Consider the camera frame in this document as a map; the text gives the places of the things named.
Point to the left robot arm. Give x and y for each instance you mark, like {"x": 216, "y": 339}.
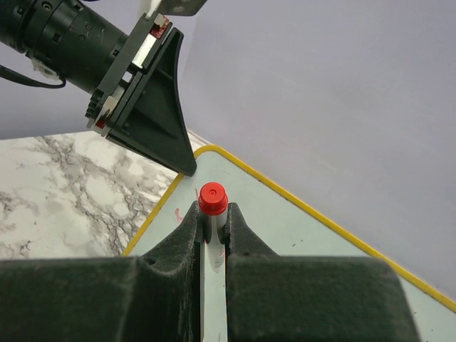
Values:
{"x": 68, "y": 42}

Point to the yellow framed whiteboard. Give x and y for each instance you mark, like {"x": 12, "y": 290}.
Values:
{"x": 289, "y": 226}

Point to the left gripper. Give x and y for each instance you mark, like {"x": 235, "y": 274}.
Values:
{"x": 151, "y": 123}

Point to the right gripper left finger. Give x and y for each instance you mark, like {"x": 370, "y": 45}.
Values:
{"x": 156, "y": 296}

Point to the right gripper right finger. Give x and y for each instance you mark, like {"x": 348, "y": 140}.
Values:
{"x": 275, "y": 298}

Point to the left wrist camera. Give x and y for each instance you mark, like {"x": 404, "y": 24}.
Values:
{"x": 170, "y": 7}

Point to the red and white marker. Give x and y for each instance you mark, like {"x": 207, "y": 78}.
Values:
{"x": 213, "y": 205}

